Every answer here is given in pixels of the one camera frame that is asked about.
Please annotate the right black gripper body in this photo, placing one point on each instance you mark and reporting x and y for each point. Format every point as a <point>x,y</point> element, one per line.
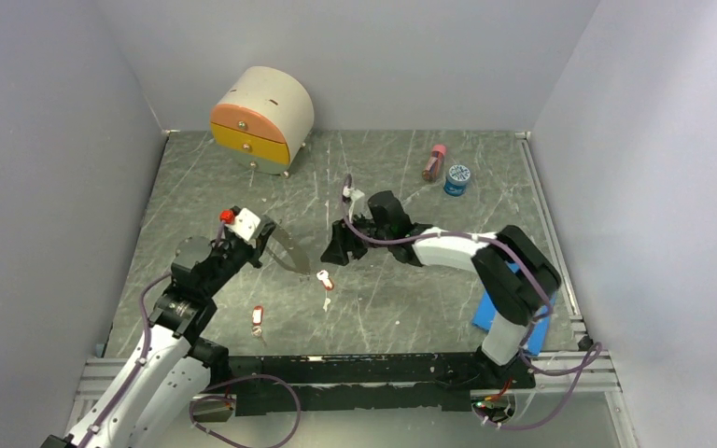
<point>370,229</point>

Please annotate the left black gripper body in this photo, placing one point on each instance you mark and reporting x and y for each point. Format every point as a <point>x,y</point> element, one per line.
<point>231,257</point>

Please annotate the key with red tag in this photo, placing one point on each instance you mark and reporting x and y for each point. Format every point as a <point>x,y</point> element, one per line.
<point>324,278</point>

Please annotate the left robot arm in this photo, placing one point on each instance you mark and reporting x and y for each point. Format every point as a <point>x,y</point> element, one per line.
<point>171,362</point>

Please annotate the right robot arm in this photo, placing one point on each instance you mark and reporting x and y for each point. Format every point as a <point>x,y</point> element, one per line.
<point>484,254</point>

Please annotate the key with red label fob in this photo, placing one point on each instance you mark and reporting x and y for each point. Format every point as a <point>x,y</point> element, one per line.
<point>256,321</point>

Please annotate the pink capped brown vial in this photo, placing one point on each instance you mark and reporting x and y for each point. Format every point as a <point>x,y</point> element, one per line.
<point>433,166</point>

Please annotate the blue round tin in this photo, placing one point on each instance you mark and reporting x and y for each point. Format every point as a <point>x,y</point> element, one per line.
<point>457,179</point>

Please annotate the blue foam sheet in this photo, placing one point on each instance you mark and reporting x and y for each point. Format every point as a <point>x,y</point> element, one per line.
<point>513,313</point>

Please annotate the round beige drawer box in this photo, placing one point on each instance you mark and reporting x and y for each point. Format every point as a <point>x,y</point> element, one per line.
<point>263,120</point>

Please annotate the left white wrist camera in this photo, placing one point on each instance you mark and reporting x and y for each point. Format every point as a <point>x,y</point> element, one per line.
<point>241,222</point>

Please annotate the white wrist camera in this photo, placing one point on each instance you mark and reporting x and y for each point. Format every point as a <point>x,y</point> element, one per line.
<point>354,201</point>
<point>241,222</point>

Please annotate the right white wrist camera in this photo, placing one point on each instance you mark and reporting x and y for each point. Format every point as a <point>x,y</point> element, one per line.
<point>354,201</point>

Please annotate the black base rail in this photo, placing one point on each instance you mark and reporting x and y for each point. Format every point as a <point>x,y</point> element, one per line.
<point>258,385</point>

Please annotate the aluminium frame rail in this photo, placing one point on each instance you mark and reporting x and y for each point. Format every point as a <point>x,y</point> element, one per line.
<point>452,372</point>

